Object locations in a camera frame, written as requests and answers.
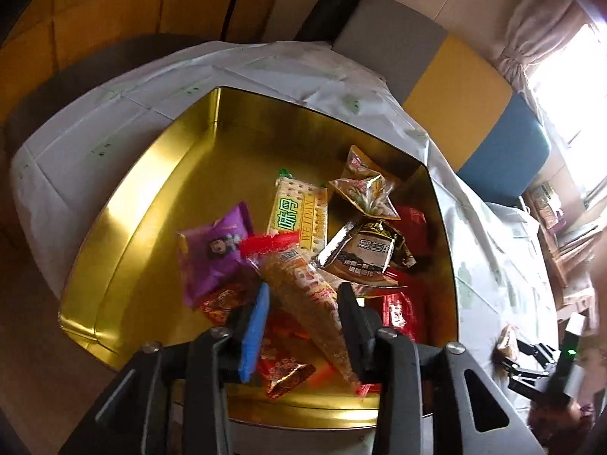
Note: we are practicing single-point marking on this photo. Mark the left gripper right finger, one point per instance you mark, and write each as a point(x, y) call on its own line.
point(380, 355)

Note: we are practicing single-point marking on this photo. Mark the light blue cloud-print tablecloth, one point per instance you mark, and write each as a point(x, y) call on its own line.
point(65, 171)

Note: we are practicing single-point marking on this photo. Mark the black rolled mat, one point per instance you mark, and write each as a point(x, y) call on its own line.
point(326, 21)

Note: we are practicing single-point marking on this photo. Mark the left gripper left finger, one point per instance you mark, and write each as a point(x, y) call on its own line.
point(223, 355)

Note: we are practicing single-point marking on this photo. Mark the wooden wall cabinet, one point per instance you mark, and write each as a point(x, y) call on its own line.
point(48, 36)

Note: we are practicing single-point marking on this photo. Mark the chipmunk grain bar packet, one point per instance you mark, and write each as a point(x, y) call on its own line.
point(303, 293)

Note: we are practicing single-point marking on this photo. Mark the dark bench seat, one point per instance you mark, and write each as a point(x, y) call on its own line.
point(77, 79)

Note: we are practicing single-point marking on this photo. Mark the patterned curtain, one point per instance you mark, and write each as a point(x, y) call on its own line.
point(536, 30)

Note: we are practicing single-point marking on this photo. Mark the red orange bar packet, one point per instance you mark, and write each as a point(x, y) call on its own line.
point(217, 305)

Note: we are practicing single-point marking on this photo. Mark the yellow clear candy packet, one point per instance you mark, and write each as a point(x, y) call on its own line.
point(366, 186)

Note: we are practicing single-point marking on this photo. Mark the red foil snack packet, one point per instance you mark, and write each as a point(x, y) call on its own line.
point(282, 361)

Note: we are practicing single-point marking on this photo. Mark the black gold sesame packet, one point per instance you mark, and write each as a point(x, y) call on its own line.
point(369, 252)

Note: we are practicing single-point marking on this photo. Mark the purple snack packet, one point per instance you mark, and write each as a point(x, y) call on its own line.
point(209, 255)

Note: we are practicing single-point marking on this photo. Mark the green yellow cracker packet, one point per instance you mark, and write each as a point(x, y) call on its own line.
point(300, 207)

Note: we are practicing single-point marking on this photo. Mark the grey yellow blue sofa back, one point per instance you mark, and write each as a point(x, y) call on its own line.
point(485, 130)

